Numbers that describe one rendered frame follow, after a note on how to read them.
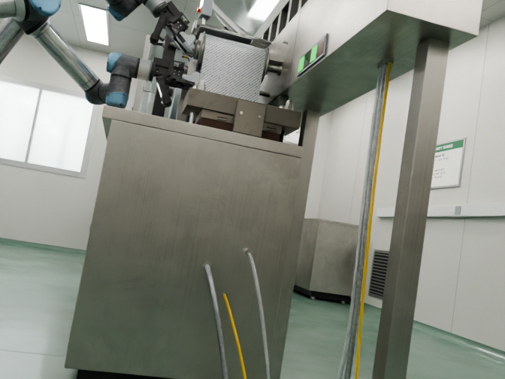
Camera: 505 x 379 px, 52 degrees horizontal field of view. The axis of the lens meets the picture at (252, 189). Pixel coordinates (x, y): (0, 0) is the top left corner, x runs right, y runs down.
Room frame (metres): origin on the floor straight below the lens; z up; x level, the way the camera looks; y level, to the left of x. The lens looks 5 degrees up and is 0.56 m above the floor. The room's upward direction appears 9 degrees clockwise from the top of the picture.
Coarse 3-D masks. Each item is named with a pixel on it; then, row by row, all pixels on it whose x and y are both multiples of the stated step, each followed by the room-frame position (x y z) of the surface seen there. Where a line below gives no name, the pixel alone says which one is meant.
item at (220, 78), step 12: (204, 60) 1.91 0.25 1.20; (204, 72) 1.92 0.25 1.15; (216, 72) 1.93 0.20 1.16; (228, 72) 1.94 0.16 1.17; (240, 72) 1.95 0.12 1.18; (252, 72) 1.96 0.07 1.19; (216, 84) 1.93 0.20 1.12; (228, 84) 1.94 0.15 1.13; (240, 84) 1.95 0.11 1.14; (252, 84) 1.96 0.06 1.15; (240, 96) 1.95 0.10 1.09; (252, 96) 1.96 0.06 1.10
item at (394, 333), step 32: (416, 64) 1.32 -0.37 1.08; (416, 96) 1.30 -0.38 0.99; (416, 128) 1.28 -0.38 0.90; (416, 160) 1.28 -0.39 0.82; (416, 192) 1.28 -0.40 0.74; (416, 224) 1.28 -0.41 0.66; (288, 256) 2.16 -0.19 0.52; (416, 256) 1.29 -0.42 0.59; (288, 288) 2.16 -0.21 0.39; (384, 288) 1.33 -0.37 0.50; (416, 288) 1.29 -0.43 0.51; (288, 320) 2.17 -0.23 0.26; (384, 320) 1.31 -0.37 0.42; (384, 352) 1.29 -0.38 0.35
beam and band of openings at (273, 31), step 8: (280, 0) 2.26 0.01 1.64; (288, 0) 2.12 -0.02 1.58; (296, 0) 2.08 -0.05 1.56; (304, 0) 1.93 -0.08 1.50; (280, 8) 2.23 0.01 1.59; (288, 8) 2.19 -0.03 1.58; (296, 8) 2.08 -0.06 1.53; (272, 16) 2.37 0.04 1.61; (280, 16) 2.22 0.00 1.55; (288, 16) 2.09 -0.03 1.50; (264, 24) 2.53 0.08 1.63; (272, 24) 2.37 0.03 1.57; (280, 24) 2.22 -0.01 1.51; (288, 24) 2.06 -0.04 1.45; (256, 32) 2.69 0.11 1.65; (264, 32) 2.50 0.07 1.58; (272, 32) 2.37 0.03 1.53; (280, 32) 2.16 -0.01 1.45; (272, 40) 2.37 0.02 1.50
